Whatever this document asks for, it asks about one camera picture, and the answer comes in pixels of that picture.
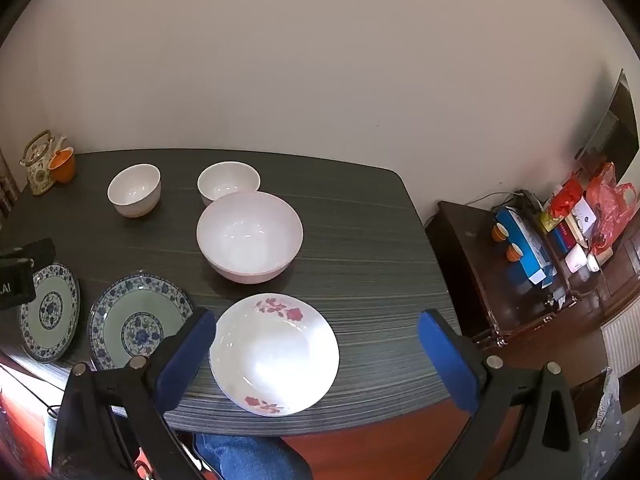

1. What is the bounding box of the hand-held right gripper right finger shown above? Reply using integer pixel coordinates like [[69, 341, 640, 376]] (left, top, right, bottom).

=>
[[417, 308, 589, 480]]

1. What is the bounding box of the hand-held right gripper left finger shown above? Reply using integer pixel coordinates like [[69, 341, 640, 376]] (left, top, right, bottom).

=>
[[50, 306, 218, 480]]

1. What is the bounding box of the blue patterned plate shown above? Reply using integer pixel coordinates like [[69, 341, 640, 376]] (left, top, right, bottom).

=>
[[17, 262, 81, 363], [88, 274, 196, 372]]

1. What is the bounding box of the white bowl with red flowers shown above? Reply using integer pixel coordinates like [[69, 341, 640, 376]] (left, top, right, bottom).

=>
[[208, 293, 340, 417]]

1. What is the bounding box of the large pinkish white bowl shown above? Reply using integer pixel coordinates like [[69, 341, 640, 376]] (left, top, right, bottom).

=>
[[196, 191, 304, 284]]

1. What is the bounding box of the small white bowl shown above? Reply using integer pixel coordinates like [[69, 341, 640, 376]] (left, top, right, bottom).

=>
[[107, 163, 162, 219], [197, 161, 262, 207]]

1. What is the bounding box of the tray with blue orange items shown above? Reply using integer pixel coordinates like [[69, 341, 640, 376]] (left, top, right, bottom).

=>
[[425, 200, 640, 351]]

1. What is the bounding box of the person's leg in jeans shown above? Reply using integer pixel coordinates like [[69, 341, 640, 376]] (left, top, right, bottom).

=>
[[195, 432, 313, 480]]

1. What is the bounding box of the orange cup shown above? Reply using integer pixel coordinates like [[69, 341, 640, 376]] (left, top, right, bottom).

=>
[[48, 147, 77, 184]]

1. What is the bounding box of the blue cardboard box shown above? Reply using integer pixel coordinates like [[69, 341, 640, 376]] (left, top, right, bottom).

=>
[[495, 206, 558, 288]]

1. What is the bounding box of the white jar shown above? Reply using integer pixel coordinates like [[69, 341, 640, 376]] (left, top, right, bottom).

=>
[[565, 245, 589, 274]]

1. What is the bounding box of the grey patterned bag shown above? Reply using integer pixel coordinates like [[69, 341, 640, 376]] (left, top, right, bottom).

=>
[[580, 367, 627, 480]]

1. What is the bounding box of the stack of books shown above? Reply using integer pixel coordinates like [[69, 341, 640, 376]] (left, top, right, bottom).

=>
[[542, 215, 581, 252]]

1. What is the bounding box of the white radiator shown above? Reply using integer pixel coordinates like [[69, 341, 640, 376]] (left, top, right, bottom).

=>
[[600, 305, 640, 381]]

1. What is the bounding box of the white card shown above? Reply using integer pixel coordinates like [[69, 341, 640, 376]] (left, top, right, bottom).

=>
[[572, 200, 599, 227]]

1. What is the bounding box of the small red plastic bag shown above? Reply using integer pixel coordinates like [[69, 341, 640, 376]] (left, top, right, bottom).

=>
[[547, 172, 586, 218]]

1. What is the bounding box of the large red plastic bag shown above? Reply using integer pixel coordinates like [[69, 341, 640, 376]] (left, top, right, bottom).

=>
[[585, 162, 637, 256]]

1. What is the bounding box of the dark framed screen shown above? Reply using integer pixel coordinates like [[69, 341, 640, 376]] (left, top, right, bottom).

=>
[[582, 69, 640, 183]]

